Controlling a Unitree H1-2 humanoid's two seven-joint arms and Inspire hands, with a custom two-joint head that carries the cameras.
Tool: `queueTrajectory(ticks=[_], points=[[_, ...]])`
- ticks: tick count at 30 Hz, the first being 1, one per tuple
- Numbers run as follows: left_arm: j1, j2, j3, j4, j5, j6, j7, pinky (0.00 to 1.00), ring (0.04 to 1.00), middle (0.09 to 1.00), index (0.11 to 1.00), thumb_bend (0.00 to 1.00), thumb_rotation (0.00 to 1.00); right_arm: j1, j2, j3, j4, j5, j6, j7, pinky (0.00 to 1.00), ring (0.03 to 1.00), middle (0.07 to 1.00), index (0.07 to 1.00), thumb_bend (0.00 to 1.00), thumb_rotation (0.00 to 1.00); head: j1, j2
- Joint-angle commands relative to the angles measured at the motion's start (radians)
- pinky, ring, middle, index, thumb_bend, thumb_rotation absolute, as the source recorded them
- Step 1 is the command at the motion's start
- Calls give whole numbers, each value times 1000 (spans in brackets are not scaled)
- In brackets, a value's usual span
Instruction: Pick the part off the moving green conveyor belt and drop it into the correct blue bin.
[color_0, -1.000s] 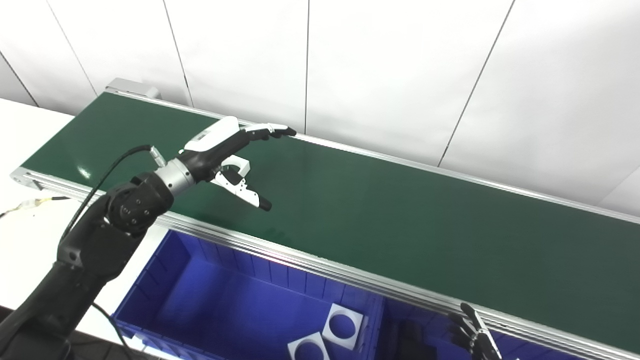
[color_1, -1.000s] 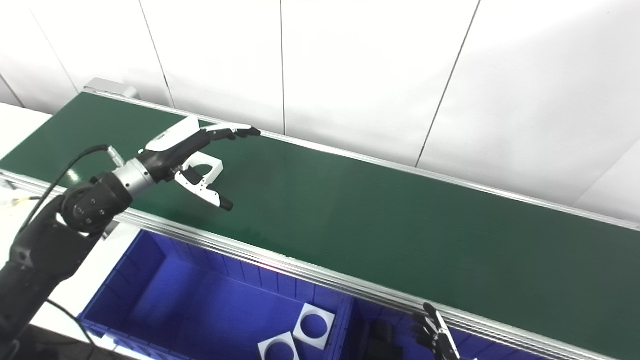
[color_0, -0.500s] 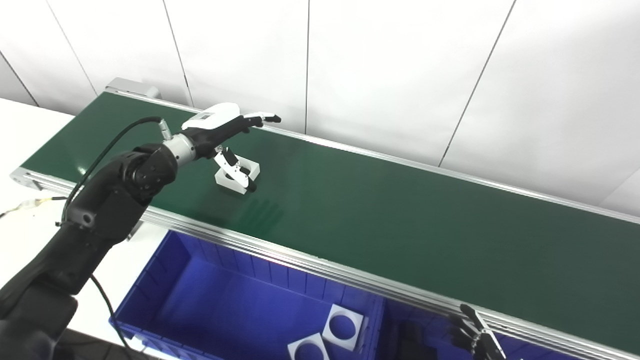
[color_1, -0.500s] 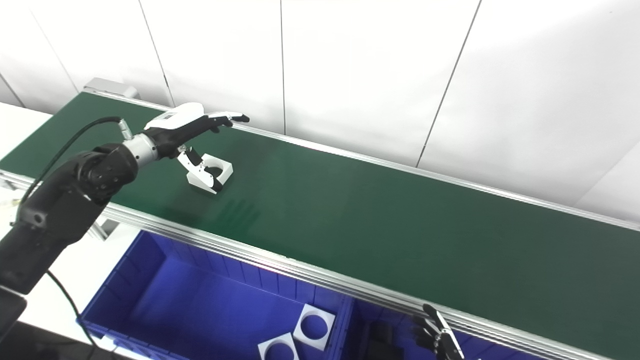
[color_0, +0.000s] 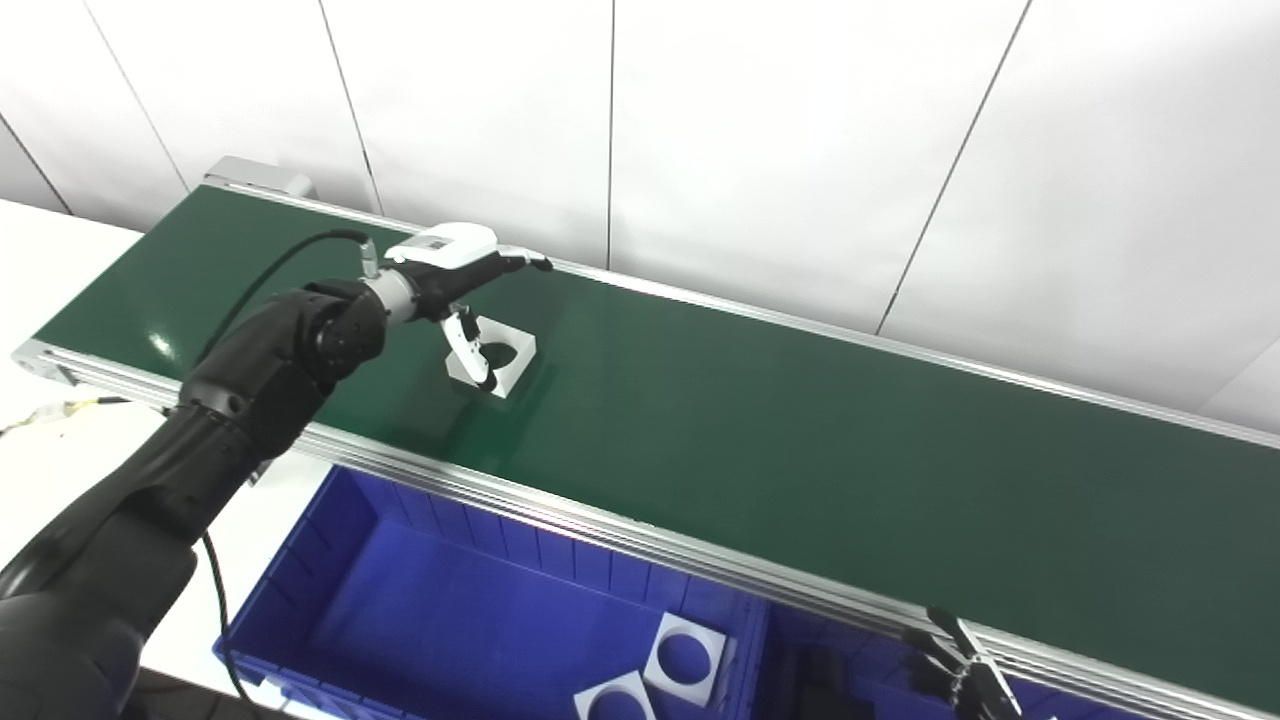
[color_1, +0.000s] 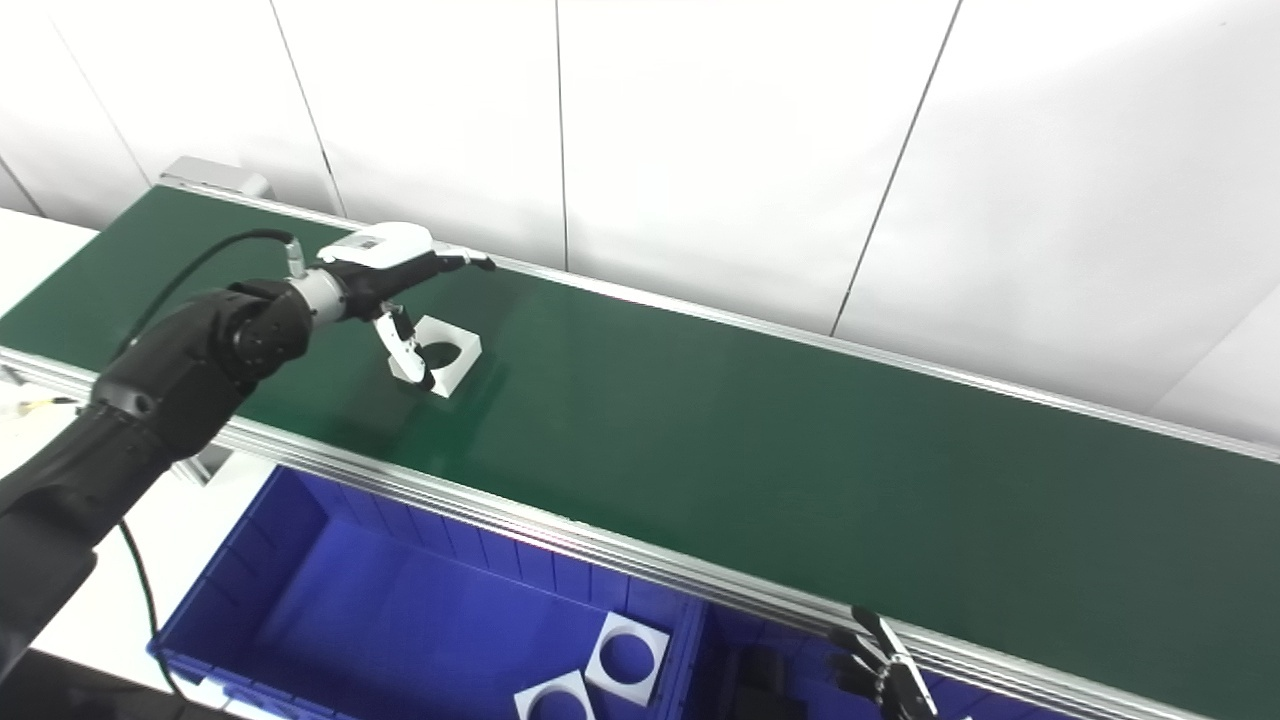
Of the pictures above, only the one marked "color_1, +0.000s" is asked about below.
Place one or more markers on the black block cylinder part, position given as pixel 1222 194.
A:
pixel 765 690

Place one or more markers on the grey conveyor end box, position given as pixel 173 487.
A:
pixel 215 175

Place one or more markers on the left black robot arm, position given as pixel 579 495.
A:
pixel 180 370

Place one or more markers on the blue bin holding white parts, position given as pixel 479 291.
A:
pixel 400 620

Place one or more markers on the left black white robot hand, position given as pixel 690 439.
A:
pixel 385 250

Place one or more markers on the white square part round hole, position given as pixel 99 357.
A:
pixel 657 640
pixel 580 682
pixel 462 350

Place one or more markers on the blue bin holding black parts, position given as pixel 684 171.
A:
pixel 790 650

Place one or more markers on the green conveyor belt aluminium frame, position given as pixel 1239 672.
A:
pixel 800 450

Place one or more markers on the aluminium conveyor support leg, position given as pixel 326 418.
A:
pixel 205 465

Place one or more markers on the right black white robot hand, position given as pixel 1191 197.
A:
pixel 885 680

